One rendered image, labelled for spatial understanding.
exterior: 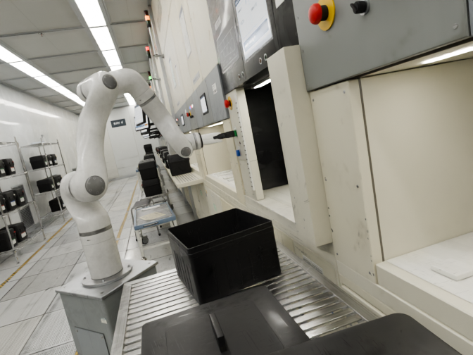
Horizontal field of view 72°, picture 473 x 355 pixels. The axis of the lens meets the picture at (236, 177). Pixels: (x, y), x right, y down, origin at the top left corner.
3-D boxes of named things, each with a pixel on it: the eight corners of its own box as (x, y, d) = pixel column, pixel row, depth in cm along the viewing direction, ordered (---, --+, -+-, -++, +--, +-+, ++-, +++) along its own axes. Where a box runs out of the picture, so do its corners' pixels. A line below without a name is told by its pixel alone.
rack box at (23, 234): (22, 241, 483) (17, 225, 479) (1, 246, 477) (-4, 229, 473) (30, 236, 512) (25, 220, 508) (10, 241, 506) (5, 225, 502)
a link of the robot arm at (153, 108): (157, 97, 134) (198, 152, 149) (153, 91, 148) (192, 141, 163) (139, 110, 134) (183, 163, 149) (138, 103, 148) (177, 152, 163)
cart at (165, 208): (140, 244, 419) (131, 208, 412) (179, 233, 433) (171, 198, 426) (141, 271, 327) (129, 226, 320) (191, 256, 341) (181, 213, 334)
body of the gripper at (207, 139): (198, 148, 165) (219, 144, 167) (201, 148, 155) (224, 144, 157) (195, 133, 164) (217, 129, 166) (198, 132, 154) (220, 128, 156)
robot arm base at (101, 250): (72, 284, 125) (58, 239, 123) (111, 263, 141) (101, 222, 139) (103, 289, 116) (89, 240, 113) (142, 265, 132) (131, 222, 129)
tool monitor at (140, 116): (137, 132, 455) (131, 107, 449) (173, 126, 466) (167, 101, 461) (136, 132, 415) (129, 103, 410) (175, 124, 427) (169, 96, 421)
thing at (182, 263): (244, 249, 127) (236, 207, 124) (283, 272, 101) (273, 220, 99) (176, 274, 116) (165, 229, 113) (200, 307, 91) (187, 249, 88)
